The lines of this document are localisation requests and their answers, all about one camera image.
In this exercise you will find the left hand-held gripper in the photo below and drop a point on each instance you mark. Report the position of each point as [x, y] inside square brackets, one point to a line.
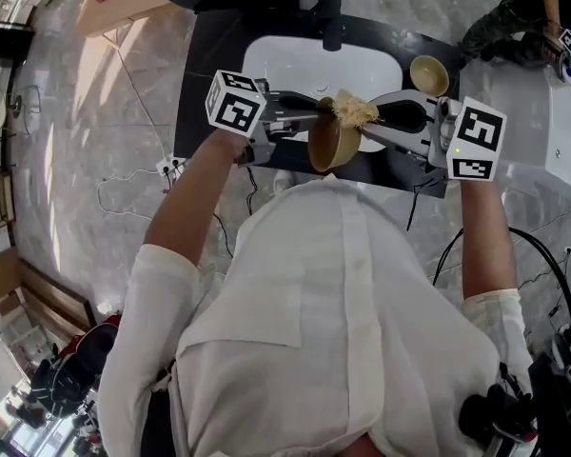
[233, 105]

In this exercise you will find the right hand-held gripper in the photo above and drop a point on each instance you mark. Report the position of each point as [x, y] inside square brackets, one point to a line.
[476, 141]

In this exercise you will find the beige scrubbing sponge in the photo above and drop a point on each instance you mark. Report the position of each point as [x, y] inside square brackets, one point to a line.
[354, 114]

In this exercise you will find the person's right forearm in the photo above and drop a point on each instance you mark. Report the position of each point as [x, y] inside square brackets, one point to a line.
[485, 241]

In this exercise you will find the person's left forearm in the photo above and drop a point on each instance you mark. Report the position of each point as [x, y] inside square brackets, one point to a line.
[190, 198]

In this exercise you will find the white sink basin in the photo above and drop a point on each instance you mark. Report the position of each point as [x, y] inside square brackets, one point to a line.
[285, 60]

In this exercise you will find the person's white shoe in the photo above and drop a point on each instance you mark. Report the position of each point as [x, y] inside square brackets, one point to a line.
[281, 181]

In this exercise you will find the dark sink cabinet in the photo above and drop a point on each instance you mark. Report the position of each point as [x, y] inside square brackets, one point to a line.
[209, 88]

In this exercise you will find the black faucet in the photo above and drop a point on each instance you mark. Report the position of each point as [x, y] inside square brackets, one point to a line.
[333, 22]

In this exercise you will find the white box appliance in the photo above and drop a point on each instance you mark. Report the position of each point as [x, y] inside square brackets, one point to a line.
[523, 136]

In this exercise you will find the white power strip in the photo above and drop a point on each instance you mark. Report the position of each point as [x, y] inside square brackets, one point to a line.
[171, 165]

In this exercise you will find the person's white shirt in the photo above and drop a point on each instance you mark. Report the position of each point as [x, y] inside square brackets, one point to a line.
[314, 326]

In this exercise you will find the red stool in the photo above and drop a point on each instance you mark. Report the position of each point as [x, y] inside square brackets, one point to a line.
[112, 320]

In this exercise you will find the dark wooden cabinet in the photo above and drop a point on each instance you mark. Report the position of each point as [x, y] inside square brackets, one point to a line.
[5, 41]

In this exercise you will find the brown wooden bench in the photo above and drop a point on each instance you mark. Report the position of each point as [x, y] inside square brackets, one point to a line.
[52, 293]

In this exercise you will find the black waist-mounted device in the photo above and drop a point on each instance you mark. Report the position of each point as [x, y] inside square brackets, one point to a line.
[495, 412]

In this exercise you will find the black backpack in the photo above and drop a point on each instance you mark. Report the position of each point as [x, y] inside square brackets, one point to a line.
[76, 374]

